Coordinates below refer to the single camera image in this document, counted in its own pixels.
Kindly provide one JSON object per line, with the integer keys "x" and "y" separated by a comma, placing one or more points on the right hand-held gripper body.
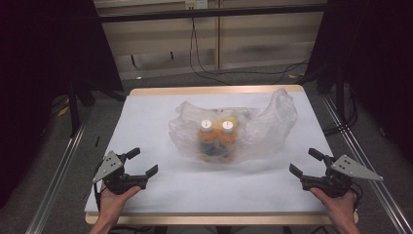
{"x": 337, "y": 182}

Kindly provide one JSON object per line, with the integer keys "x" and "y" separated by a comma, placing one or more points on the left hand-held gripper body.
{"x": 112, "y": 169}

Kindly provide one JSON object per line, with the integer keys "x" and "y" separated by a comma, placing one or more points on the person's right hand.
{"x": 341, "y": 208}

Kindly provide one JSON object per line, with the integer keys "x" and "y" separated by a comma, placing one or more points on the person's left hand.
{"x": 113, "y": 204}

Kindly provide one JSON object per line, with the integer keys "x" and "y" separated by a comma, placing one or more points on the small black floor piece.
{"x": 97, "y": 140}

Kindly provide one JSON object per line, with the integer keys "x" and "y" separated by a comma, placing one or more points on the white table cover sheet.
{"x": 156, "y": 130}

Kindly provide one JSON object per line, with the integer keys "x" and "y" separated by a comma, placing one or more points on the clear plastic bag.
{"x": 269, "y": 126}

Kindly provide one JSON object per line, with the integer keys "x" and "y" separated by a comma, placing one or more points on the orange bottle with white cap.
{"x": 206, "y": 130}
{"x": 228, "y": 130}

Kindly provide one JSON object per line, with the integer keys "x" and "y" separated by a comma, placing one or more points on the black metal stand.
{"x": 74, "y": 110}

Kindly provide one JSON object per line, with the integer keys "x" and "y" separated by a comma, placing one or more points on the wooden table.
{"x": 214, "y": 219}

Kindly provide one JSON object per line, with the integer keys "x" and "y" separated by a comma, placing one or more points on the dark curtain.
{"x": 39, "y": 81}
{"x": 376, "y": 65}

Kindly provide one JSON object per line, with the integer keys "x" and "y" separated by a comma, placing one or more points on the black horizontal bar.
{"x": 211, "y": 13}

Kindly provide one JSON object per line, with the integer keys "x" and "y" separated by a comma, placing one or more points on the aluminium floor rail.
{"x": 367, "y": 156}
{"x": 55, "y": 182}

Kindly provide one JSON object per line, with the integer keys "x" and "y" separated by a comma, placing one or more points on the white wall socket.
{"x": 196, "y": 4}

